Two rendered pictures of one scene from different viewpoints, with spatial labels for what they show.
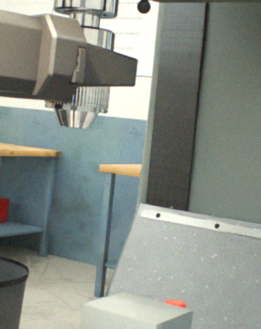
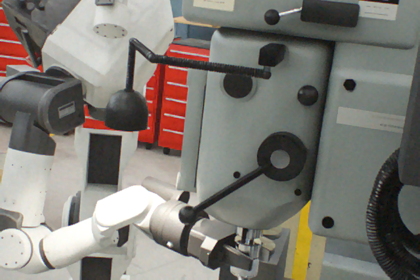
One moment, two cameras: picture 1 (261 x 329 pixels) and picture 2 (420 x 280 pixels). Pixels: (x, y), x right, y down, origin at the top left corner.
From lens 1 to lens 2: 1.09 m
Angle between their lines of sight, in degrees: 70
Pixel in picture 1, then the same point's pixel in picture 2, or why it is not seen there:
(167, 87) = not seen: outside the picture
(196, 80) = not seen: outside the picture
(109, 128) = not seen: outside the picture
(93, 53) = (231, 253)
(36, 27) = (204, 240)
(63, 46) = (203, 251)
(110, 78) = (237, 265)
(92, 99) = (236, 271)
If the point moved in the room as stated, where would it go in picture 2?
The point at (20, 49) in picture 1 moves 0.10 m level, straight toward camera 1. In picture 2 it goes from (198, 246) to (144, 253)
